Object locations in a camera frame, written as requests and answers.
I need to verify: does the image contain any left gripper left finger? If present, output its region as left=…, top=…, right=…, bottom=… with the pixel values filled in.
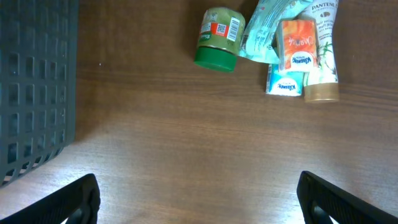
left=1, top=174, right=101, bottom=224

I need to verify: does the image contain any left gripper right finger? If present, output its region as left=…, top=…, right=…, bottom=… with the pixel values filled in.
left=297, top=170, right=397, bottom=224

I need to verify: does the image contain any white floral cream tube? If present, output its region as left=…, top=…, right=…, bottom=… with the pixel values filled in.
left=298, top=0, right=340, bottom=103

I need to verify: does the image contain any small teal tissue pack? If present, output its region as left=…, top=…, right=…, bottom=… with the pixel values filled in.
left=266, top=64, right=304, bottom=96

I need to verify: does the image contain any small orange tissue pack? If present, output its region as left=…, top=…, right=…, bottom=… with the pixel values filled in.
left=277, top=19, right=318, bottom=73

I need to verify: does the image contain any mint green wipes pouch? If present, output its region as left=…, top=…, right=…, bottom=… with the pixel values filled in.
left=239, top=0, right=313, bottom=64

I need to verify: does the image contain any light green item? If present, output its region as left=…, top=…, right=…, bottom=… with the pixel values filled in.
left=194, top=7, right=246, bottom=72

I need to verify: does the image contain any dark grey plastic basket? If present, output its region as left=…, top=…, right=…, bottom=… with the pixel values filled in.
left=1, top=0, right=79, bottom=187

